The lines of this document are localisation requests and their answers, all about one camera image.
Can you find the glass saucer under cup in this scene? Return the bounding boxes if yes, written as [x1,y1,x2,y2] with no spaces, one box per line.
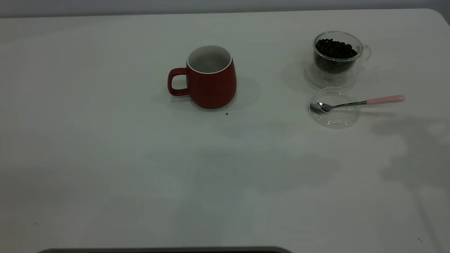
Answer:
[304,63,360,88]

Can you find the red ceramic mug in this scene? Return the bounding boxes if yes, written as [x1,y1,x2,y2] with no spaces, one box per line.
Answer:
[167,45,237,109]

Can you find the pile of coffee beans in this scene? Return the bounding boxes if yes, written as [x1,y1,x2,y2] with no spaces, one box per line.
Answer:
[315,39,358,73]

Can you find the pink handled metal spoon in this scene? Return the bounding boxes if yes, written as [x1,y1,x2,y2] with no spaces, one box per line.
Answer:
[310,95,405,114]

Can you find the small clear glass dish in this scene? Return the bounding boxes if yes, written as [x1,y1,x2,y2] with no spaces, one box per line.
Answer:
[308,87,361,128]

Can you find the clear glass handled cup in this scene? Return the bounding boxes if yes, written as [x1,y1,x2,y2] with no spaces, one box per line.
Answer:
[313,31,372,75]

